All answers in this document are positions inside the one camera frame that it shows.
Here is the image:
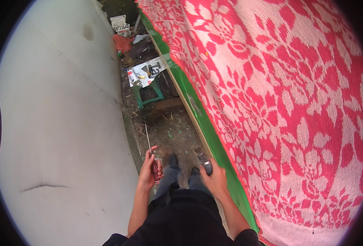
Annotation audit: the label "person's right hand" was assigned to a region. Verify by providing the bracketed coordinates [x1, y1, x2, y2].
[199, 157, 228, 200]

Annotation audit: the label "person's left hand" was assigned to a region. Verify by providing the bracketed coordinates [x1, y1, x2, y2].
[138, 145, 164, 191]

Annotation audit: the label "grey metal tool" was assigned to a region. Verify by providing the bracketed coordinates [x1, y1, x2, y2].
[197, 151, 213, 176]

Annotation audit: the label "long screwdriver with dark handle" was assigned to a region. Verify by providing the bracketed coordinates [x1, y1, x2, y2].
[144, 124, 160, 181]

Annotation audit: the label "person's legs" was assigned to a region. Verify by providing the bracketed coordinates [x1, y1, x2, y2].
[153, 153, 214, 203]

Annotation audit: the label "green painted board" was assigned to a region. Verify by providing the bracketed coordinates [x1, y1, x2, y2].
[137, 9, 262, 237]

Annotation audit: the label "person's body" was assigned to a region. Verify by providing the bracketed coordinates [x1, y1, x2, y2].
[102, 188, 262, 246]

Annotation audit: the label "long wooden strip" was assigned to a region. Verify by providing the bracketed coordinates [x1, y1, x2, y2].
[144, 26, 214, 159]

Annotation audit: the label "green plastic stool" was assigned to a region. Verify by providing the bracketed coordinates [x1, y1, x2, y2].
[131, 77, 165, 110]

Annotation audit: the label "red white floral cloth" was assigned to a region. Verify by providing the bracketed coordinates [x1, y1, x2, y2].
[135, 0, 363, 246]

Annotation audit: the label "white printed sheet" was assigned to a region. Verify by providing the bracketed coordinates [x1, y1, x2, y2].
[127, 56, 167, 88]

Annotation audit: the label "orange plastic bag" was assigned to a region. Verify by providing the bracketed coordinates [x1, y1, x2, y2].
[113, 34, 133, 52]

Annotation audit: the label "white printed carton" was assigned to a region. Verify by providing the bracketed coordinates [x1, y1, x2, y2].
[110, 14, 131, 33]

